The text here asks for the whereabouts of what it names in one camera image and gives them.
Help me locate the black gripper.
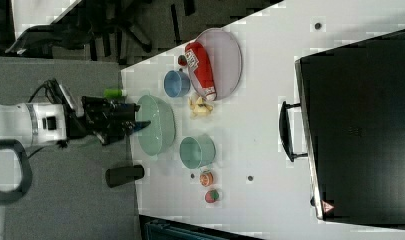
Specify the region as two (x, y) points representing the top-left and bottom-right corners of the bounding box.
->
(66, 96), (151, 145)

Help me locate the small red toy fruit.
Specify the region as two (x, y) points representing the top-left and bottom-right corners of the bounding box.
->
(178, 55), (187, 66)

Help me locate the red strawberry toy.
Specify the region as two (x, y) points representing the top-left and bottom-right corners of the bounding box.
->
(205, 189), (219, 203)

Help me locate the black silver toaster oven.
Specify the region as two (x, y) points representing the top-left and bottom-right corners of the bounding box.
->
(295, 29), (405, 230)

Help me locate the yellow plush banana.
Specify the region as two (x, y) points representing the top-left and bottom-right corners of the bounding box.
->
(188, 95), (213, 118)

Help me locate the lilac round plate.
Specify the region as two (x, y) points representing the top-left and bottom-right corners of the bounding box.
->
(192, 28), (242, 101)

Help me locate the green perforated colander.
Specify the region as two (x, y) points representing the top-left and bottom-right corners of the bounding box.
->
(137, 94), (176, 156)

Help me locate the orange slice toy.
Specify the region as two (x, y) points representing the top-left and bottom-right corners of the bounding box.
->
(199, 171), (213, 187)

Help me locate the blue cup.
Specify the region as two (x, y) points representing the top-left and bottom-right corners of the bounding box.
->
(164, 70), (190, 98)

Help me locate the red plush ketchup bottle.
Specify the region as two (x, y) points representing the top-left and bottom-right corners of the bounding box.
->
(185, 42), (217, 101)

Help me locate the black cylindrical cup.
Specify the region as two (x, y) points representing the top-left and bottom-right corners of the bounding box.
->
(105, 165), (145, 188)

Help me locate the teal green cup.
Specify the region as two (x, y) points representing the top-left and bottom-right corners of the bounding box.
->
(179, 134), (216, 169)

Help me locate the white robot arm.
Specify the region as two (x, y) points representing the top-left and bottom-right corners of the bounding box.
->
(0, 96), (151, 148)

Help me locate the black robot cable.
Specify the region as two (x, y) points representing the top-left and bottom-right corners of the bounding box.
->
(27, 79), (59, 104)

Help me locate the black office chair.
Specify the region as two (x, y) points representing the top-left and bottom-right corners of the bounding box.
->
(6, 0), (152, 64)

